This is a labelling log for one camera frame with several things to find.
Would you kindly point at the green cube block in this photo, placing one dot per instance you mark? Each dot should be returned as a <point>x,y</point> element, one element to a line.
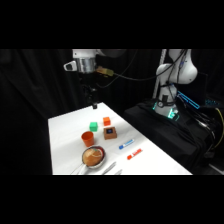
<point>93,126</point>

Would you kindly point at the orange cube block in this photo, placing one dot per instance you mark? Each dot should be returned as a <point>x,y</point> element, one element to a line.
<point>106,121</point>

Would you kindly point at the brown bread in bowl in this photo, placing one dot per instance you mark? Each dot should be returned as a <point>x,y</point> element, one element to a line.
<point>91,157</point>

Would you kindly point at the metal bowl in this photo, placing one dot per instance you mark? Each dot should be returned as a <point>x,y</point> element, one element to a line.
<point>100,162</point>

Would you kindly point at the metal utensil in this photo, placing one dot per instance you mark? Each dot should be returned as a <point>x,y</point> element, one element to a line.
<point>108,168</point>
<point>118,172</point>
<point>78,169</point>

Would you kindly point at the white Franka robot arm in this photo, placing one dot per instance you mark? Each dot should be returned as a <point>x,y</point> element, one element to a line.
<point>180,71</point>

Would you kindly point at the orange plastic cup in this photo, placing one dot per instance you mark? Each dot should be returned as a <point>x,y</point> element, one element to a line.
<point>88,138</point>

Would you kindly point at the brown wooden block blue mark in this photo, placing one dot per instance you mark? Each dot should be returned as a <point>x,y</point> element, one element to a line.
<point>110,133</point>

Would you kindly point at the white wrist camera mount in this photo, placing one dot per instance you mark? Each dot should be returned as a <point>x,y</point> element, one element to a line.
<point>70,66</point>

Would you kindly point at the black draped robot stand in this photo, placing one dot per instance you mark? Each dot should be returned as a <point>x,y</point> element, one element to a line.
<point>166,136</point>

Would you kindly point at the blue marker pen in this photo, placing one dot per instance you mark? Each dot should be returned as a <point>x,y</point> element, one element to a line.
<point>126,144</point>

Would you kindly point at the black curtain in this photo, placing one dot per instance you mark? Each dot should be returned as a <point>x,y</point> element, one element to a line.
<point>30,100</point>

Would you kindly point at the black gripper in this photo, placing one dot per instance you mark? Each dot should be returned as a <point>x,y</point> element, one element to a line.
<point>88,83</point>

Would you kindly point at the blue lit frame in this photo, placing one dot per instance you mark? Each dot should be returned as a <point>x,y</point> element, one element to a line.
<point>188,99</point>

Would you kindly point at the red marker pen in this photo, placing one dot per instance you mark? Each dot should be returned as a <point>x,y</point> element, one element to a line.
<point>134,154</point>

